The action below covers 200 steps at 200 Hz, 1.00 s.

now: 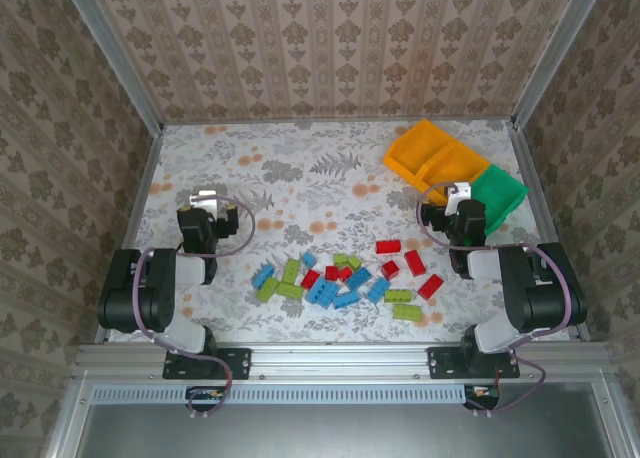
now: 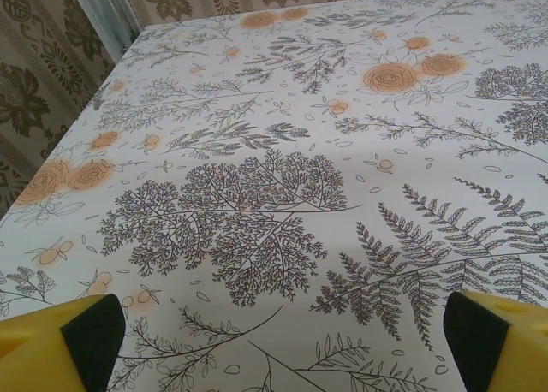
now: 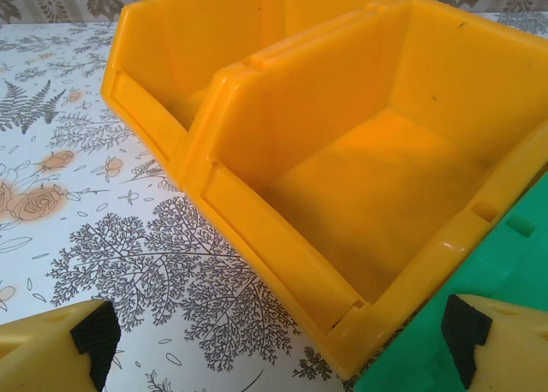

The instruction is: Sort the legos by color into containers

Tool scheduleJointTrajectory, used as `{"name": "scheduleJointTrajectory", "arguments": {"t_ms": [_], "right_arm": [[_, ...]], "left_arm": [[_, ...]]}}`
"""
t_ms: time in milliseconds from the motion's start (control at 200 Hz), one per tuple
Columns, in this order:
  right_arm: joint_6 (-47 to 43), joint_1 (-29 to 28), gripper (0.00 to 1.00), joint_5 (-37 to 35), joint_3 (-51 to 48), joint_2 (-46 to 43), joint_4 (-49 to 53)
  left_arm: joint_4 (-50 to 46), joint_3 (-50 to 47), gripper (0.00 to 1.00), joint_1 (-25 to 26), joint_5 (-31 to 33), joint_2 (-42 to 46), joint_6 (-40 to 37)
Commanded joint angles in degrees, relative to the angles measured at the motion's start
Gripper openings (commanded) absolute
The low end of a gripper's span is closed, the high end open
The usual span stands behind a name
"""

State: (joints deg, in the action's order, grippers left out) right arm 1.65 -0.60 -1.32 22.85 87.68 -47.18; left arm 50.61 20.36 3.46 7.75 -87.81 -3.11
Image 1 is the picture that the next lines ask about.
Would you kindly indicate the aluminium frame post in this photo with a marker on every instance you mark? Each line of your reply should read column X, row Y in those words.
column 556, row 53
column 118, row 58

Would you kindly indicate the aluminium table side rail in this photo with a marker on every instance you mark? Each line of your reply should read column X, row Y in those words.
column 144, row 188
column 537, row 188

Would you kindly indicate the green plastic bin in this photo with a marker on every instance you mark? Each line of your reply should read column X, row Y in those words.
column 502, row 193

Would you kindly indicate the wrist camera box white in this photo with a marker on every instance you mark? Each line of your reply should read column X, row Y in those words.
column 205, row 203
column 460, row 193

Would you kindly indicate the floral patterned table cloth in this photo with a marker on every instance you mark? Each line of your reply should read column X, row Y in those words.
column 225, row 153

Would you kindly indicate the grey sheet metal panel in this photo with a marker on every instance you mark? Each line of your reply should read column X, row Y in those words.
column 350, row 433

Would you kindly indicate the small blue lego brick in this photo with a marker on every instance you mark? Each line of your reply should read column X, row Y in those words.
column 309, row 260

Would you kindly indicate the wide aluminium extrusion beam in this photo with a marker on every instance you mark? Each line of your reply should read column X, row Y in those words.
column 340, row 360

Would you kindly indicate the yellow plastic bin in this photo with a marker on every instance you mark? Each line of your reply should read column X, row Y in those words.
column 455, row 170
column 415, row 150

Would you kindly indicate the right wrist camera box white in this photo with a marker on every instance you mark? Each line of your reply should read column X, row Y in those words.
column 460, row 193

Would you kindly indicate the small green lego brick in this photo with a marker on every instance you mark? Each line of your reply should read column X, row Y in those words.
column 340, row 260
column 354, row 263

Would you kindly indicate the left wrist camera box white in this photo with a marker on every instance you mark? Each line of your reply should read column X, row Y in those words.
column 205, row 203

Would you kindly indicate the small red lego brick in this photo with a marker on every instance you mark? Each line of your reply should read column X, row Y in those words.
column 390, row 270
column 345, row 274
column 331, row 273

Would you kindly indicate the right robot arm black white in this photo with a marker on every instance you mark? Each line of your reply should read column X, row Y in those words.
column 540, row 298

